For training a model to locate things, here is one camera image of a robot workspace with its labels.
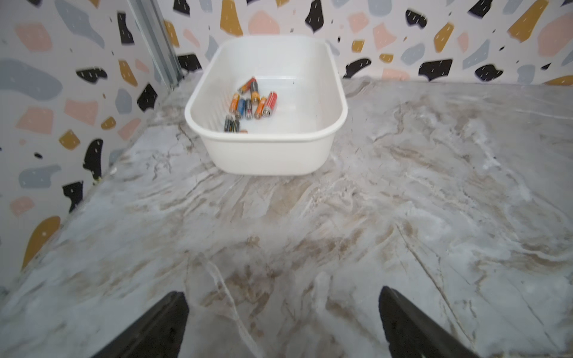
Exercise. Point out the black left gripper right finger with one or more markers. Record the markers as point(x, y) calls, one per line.
point(411, 333)

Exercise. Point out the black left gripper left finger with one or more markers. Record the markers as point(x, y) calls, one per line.
point(157, 333)

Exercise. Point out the blue AAA battery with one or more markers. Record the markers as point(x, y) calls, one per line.
point(241, 109)

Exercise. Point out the grey black AAA battery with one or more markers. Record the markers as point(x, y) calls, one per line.
point(248, 109)

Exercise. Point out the orange AA battery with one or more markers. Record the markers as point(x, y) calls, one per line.
point(260, 108)

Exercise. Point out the white plastic storage box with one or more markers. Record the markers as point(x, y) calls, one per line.
point(311, 105)

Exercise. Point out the black gold AA battery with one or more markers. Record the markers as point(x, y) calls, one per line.
point(254, 92)

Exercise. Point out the black green AAA battery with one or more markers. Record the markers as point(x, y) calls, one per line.
point(229, 126)

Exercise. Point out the aluminium corner post left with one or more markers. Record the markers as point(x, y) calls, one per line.
point(150, 21)

